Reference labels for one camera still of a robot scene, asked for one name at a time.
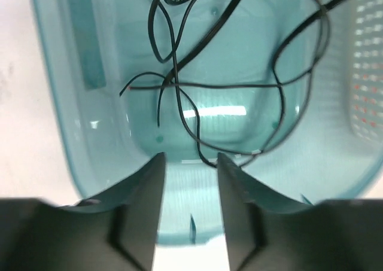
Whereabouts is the white perforated basket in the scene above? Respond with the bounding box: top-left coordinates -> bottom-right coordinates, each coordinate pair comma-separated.
349,0 -> 382,144

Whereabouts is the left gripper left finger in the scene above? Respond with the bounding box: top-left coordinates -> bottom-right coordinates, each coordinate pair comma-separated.
1,153 -> 166,270

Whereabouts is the black USB cable in tray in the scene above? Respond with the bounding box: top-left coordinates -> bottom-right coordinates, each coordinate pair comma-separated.
163,0 -> 372,86

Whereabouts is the teal plastic tray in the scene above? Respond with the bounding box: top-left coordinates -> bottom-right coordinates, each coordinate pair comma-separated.
32,0 -> 382,245

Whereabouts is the thin red wire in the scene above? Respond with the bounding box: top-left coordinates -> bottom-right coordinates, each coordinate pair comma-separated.
352,82 -> 379,128

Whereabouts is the thin black wire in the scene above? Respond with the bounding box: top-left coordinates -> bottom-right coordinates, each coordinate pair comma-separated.
118,0 -> 284,127
176,0 -> 332,168

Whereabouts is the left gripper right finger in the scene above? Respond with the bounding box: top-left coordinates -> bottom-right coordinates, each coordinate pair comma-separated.
217,154 -> 382,270

